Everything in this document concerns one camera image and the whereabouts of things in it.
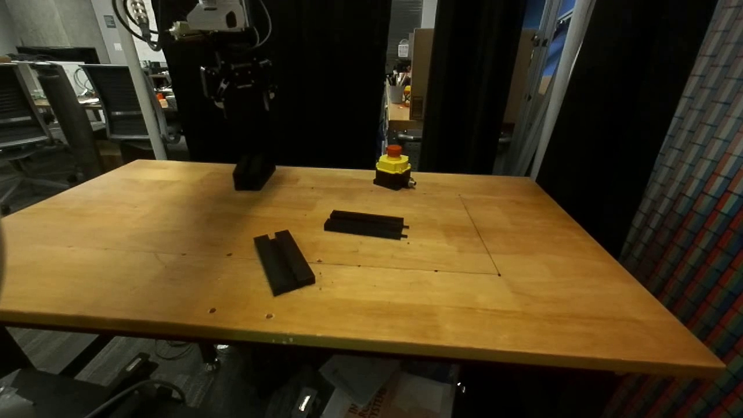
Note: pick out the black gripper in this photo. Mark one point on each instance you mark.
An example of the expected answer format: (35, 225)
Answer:
(240, 59)

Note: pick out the grey metal shelf rack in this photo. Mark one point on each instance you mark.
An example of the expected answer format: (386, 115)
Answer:
(118, 100)

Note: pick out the yellow red emergency stop button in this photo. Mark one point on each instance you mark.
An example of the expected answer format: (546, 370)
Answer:
(394, 165)

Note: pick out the brown cardboard box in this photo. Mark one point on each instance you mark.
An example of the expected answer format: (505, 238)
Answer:
(421, 70)

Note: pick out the narrow black curtain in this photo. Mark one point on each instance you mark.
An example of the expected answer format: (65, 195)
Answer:
(468, 85)

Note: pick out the white upright pole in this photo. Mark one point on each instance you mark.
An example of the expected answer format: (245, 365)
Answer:
(561, 77)

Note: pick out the papers and box under table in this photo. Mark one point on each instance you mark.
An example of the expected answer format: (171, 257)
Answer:
(386, 387)

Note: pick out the black office chair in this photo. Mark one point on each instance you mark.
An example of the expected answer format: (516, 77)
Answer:
(71, 391)

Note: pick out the black curtain beside backdrop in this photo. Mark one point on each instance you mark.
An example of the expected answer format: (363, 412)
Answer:
(618, 117)

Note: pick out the colourful patterned backdrop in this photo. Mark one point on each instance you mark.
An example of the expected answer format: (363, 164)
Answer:
(689, 232)

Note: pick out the white slanted post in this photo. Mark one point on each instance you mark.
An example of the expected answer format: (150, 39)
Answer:
(142, 100)

